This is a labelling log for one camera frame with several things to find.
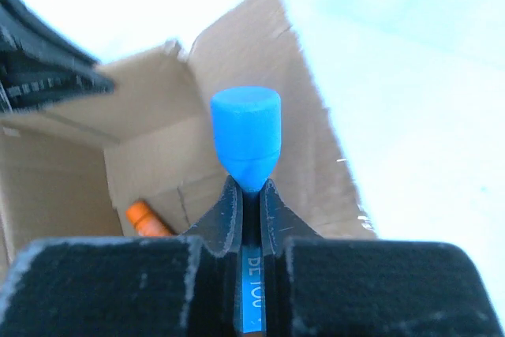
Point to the orange cylindrical tube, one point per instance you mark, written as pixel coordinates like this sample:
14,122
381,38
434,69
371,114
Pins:
145,222

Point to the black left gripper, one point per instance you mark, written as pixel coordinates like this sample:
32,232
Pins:
39,67

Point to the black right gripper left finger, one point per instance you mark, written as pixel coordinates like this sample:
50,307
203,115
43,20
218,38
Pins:
118,286

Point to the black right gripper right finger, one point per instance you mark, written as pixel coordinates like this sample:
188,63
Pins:
315,286

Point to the blue cylindrical tube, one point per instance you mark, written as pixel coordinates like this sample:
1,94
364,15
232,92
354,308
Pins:
247,126

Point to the brown cardboard express box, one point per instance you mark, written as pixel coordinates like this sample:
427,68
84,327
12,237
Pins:
74,169

